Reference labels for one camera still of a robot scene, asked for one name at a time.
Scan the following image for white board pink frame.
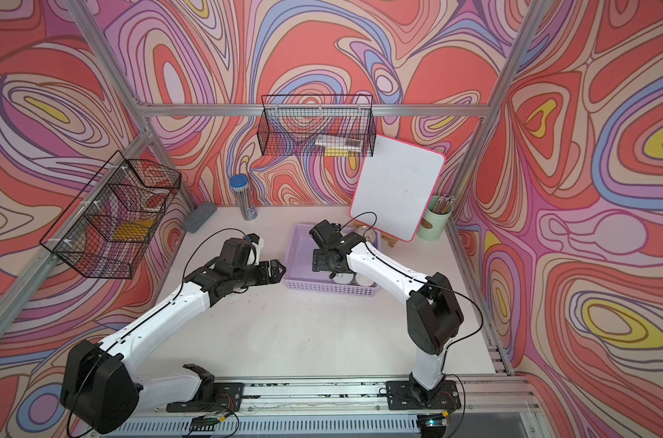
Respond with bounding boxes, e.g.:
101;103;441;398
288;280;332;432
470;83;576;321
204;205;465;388
350;135;446;242

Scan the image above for black wire basket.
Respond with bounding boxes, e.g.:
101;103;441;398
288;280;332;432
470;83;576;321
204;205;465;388
257;93;376;158
39;151;182;279

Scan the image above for black wire basket back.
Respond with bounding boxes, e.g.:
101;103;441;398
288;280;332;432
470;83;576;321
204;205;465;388
257;93;376;158

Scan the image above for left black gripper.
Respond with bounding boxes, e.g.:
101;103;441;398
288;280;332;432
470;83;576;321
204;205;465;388
230;257;287;290

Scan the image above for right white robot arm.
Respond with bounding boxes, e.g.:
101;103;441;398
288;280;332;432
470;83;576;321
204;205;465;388
309;220;485;412

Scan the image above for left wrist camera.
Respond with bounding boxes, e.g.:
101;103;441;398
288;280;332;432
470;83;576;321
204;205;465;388
218;234;265;268

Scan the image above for wooden board stand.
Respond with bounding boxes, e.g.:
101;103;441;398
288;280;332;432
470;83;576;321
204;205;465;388
381;233;399;247

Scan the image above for clear tube blue cap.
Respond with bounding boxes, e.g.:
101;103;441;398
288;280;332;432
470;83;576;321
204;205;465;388
229;173;258;221

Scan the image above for black wire basket left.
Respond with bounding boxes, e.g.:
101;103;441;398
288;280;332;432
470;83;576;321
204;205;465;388
39;151;182;279

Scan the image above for small can frosted lid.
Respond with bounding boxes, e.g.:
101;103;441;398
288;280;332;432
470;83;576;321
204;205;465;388
333;273;355;285

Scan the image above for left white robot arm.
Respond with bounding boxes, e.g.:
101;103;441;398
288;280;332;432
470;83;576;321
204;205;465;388
60;258;286;434

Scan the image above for small can white plastic lid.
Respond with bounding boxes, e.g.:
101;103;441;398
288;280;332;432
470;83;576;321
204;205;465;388
355;274;376;288

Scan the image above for blue Progresso soup can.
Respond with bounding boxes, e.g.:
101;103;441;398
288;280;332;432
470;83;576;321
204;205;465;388
364;228;378;246

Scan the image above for markers in back basket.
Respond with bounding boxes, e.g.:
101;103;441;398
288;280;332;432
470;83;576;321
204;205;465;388
314;134;363;157

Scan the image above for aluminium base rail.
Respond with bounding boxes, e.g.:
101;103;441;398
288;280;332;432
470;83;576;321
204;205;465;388
112;374;555;437

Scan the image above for green pen cup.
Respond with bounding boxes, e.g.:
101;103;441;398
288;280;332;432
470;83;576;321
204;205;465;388
417;195;455;241

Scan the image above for yellow item in left basket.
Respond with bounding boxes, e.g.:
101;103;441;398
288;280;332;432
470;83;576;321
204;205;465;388
111;219;154;243

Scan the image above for purple plastic basket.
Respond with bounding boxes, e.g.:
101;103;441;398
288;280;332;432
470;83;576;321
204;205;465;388
283;223;380;297

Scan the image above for grey eraser block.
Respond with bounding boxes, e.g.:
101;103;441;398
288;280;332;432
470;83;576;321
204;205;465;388
181;202;218;234

